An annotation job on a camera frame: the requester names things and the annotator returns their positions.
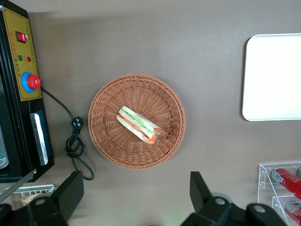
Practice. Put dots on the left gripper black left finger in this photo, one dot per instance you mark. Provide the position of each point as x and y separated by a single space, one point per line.
70 190

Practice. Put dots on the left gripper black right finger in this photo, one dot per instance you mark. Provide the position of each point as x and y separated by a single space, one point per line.
200 190

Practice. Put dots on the plastic-wrapped sandwich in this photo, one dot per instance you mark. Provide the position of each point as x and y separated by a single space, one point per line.
138 126

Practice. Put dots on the brown wicker basket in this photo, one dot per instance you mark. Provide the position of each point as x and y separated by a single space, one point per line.
110 139

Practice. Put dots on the cream plastic tray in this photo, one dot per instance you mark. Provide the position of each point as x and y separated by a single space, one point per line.
272 77

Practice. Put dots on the bagged crispy snack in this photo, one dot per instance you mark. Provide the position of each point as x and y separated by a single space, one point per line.
27 199

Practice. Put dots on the grey metal bar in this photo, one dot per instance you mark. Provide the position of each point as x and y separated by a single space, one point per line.
21 182

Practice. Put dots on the clear acrylic bottle rack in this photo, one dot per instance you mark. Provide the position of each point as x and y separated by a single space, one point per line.
265 179

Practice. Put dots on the black machine with yellow panel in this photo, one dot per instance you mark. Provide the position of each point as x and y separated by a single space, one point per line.
14 113

